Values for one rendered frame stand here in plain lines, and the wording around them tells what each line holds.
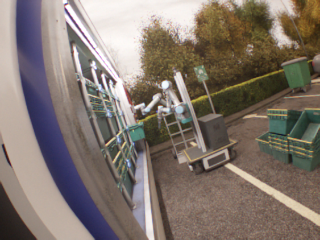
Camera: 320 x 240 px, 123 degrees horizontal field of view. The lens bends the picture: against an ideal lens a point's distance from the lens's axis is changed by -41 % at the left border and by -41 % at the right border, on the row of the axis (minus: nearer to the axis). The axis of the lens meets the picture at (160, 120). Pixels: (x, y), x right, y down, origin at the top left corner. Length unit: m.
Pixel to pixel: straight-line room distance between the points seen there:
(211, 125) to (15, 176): 2.42
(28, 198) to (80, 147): 0.23
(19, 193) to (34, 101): 0.32
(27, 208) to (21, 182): 0.06
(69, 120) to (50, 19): 0.40
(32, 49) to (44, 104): 0.23
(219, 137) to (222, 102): 3.41
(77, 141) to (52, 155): 0.11
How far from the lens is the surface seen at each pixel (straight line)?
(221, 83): 8.57
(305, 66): 7.65
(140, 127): 2.45
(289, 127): 2.19
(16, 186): 0.36
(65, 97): 0.49
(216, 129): 2.52
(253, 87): 6.81
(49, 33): 0.61
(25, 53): 0.66
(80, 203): 0.57
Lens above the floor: 1.31
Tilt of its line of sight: 5 degrees down
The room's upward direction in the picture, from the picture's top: 20 degrees counter-clockwise
